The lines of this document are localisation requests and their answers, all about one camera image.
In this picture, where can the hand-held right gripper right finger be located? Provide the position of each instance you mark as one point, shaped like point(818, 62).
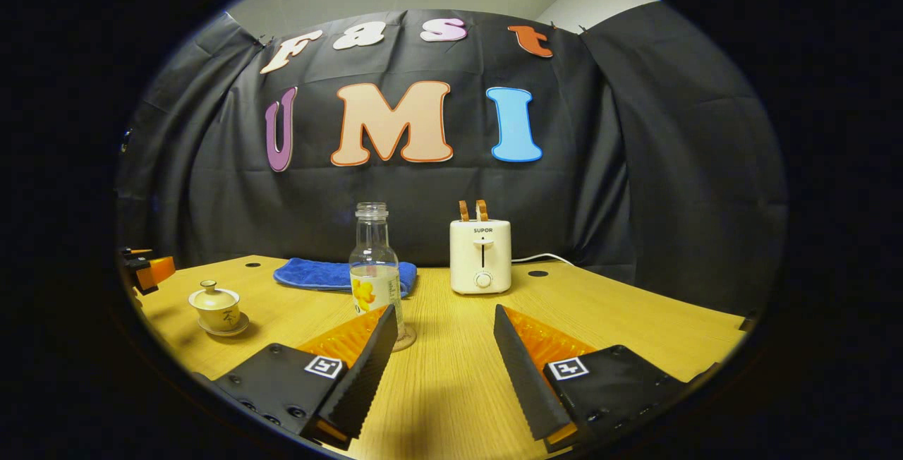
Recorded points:
point(525, 382)

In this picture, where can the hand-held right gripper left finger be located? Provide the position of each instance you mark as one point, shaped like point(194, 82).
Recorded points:
point(363, 382)

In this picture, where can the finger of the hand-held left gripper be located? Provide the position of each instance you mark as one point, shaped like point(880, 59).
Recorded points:
point(159, 271)
point(137, 252)

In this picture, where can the round wooden coaster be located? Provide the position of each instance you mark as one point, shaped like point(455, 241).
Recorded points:
point(410, 344)

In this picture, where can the clear water bottle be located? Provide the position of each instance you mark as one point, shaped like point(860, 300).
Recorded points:
point(372, 248)

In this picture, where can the yellow teacup saucer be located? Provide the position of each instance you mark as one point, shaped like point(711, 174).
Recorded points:
point(240, 327)

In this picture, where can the blue folded towel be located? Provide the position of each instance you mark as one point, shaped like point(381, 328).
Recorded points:
point(310, 275)

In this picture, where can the white toaster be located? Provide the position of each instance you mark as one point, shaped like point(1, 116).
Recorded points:
point(481, 255)

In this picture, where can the toast slice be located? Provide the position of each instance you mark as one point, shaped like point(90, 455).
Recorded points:
point(463, 211)
point(482, 209)

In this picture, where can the black backdrop cloth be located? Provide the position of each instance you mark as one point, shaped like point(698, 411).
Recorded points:
point(423, 192)

